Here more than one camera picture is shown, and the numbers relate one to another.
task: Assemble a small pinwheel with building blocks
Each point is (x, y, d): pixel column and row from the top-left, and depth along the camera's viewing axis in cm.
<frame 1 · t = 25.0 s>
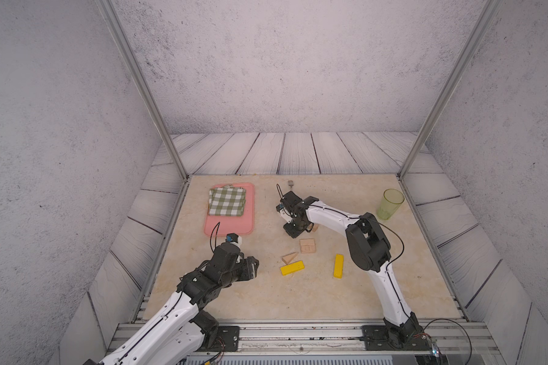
left hand: (255, 264, 78), fingers open
right hand: (292, 231, 99), fingers closed
pink plastic tray: (219, 226, 105), on the table
green white checkered cloth: (227, 201, 112), on the table
silver metal fork: (291, 183, 120), on the table
natural wood rectangular block: (307, 249, 95), on the table
natural wood rectangular block 2: (307, 242, 98), on the table
natural wood wedge block: (288, 258, 91), point 3 cm above the table
yellow rectangular block: (292, 268, 91), on the table
yellow rectangular block 2: (336, 267, 91), on the table
green translucent plastic cup: (391, 200, 96), point 14 cm above the table

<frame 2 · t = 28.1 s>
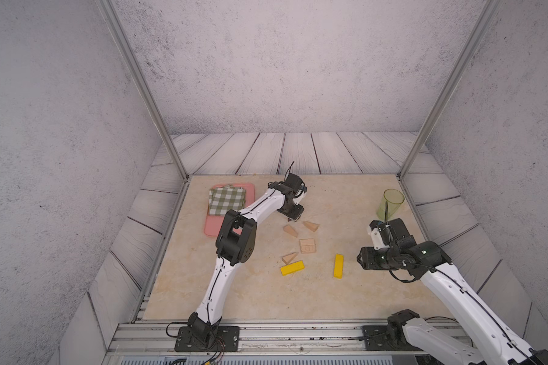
left hand: (298, 214, 101), fingers open
right hand: (367, 258, 75), fingers open
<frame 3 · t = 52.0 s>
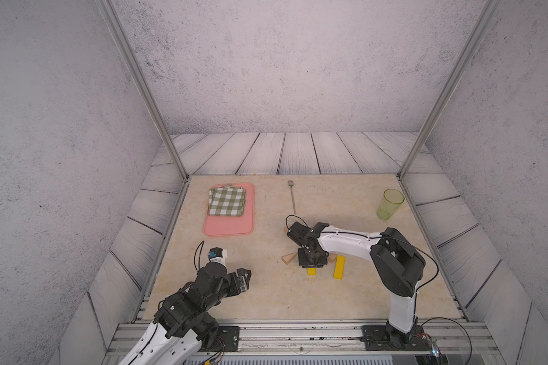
left hand: (246, 276, 75), fingers open
right hand: (308, 265, 89), fingers open
yellow rectangular block: (311, 271, 89), point 2 cm above the table
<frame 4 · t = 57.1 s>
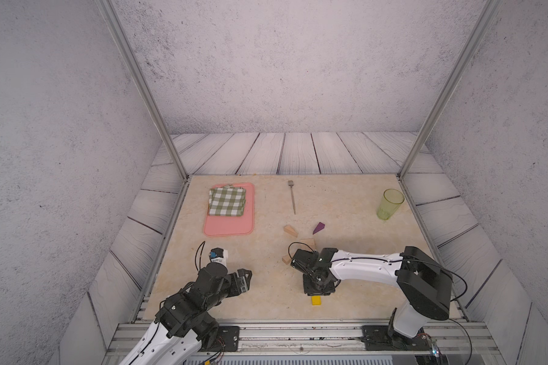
left hand: (247, 277, 75), fingers open
right hand: (312, 293, 82), fingers open
yellow rectangular block: (317, 300, 82), on the table
purple triangular block: (320, 226, 101), point 3 cm above the table
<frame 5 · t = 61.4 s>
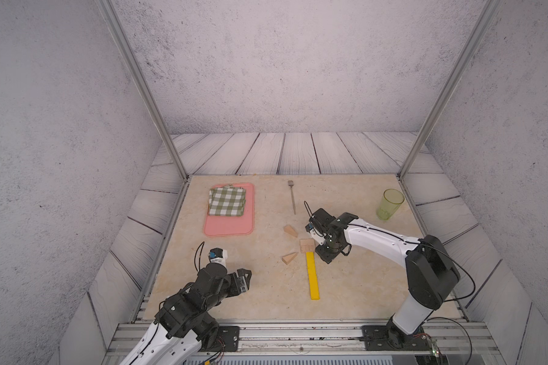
left hand: (246, 277, 75), fingers open
right hand: (328, 253, 87), fingers open
